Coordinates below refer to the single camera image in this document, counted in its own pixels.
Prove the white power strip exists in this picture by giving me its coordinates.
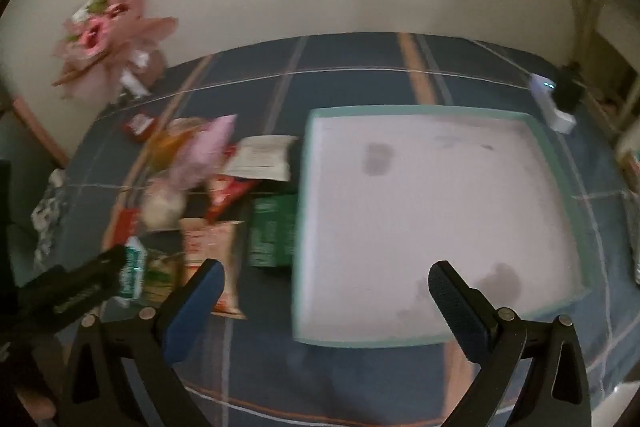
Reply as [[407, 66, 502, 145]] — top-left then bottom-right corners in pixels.
[[528, 74, 576, 134]]

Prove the orange white chip packet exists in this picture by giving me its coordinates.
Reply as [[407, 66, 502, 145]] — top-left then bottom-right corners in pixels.
[[179, 218, 245, 320]]

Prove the red snack bag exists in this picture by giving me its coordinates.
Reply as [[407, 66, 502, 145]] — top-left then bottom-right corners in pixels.
[[205, 174, 260, 223]]

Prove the pink paper flower bouquet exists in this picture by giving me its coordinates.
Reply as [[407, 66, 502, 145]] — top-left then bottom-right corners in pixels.
[[53, 0, 178, 106]]

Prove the white snack packet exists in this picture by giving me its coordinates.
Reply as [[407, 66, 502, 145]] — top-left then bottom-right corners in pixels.
[[221, 134, 297, 182]]

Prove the green mushroom cookie packet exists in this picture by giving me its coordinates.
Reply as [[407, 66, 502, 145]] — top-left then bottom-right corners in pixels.
[[142, 251, 183, 306]]

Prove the clear round pastry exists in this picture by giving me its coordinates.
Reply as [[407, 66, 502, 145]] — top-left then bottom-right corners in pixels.
[[140, 176, 186, 231]]

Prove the white tray with teal rim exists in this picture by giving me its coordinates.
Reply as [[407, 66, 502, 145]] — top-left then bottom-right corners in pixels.
[[292, 105, 593, 348]]

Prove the green white cracker packet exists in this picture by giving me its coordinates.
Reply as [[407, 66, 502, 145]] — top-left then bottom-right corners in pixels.
[[114, 236, 148, 308]]

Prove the patterned cloth at table edge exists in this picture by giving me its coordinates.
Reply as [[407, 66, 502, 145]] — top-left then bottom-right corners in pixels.
[[32, 169, 67, 272]]

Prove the purple snack bag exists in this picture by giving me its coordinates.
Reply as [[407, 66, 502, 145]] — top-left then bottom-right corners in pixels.
[[168, 114, 236, 192]]

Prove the small red candy packet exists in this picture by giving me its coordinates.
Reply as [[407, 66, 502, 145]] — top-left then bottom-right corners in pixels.
[[124, 113, 156, 143]]

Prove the orange bread packet with barcode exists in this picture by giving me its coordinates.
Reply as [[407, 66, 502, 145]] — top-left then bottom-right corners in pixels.
[[144, 117, 206, 172]]

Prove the dark green snack packet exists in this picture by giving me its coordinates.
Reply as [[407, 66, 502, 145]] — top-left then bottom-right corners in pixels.
[[248, 194, 297, 269]]

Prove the red patterned wafer packet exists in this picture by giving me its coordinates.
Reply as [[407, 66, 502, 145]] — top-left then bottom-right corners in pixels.
[[102, 208, 139, 251]]

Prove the black power adapter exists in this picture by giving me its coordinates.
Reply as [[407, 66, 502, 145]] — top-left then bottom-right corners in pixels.
[[551, 62, 586, 114]]

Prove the white shelf unit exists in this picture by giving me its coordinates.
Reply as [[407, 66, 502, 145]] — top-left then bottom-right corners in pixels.
[[570, 0, 639, 134]]

